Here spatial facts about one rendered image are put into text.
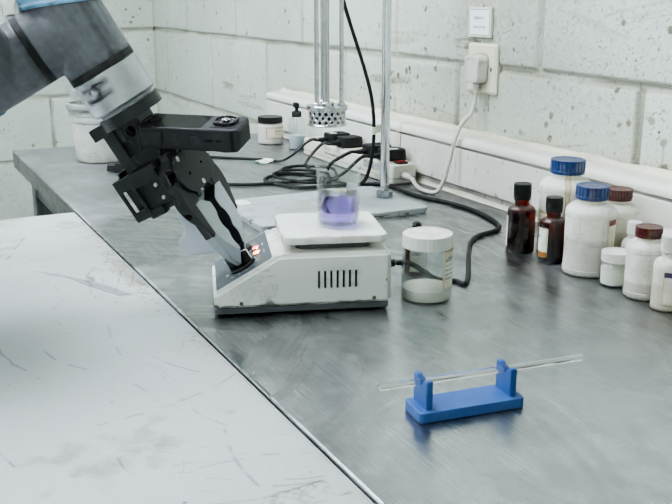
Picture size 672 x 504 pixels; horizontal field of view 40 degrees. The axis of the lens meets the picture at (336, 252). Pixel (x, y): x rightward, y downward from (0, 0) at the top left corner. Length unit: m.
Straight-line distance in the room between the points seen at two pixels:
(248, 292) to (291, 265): 0.06
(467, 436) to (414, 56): 1.19
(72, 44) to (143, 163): 0.15
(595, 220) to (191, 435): 0.62
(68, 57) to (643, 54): 0.78
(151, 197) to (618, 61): 0.72
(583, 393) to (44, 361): 0.51
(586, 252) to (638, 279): 0.10
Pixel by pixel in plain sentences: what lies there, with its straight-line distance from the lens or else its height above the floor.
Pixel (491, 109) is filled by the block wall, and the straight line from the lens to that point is 1.65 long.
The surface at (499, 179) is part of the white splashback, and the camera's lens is 1.56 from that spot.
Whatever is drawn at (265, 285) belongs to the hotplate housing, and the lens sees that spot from 1.03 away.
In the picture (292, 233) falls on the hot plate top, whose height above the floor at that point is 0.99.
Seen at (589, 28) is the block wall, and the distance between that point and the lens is 1.46.
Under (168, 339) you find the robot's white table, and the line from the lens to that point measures 0.98.
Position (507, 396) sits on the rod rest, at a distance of 0.83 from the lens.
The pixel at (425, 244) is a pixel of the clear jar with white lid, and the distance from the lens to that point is 1.05.
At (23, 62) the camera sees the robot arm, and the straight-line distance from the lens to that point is 0.99.
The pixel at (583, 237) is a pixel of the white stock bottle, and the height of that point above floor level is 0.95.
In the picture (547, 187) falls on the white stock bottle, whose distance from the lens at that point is 1.29.
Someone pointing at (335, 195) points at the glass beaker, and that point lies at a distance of 1.05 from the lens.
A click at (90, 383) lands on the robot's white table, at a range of 0.89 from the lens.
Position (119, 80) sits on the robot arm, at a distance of 0.99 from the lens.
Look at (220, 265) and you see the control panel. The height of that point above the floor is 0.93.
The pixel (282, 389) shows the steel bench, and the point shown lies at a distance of 0.85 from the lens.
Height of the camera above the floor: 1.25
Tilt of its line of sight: 16 degrees down
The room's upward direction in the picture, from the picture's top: straight up
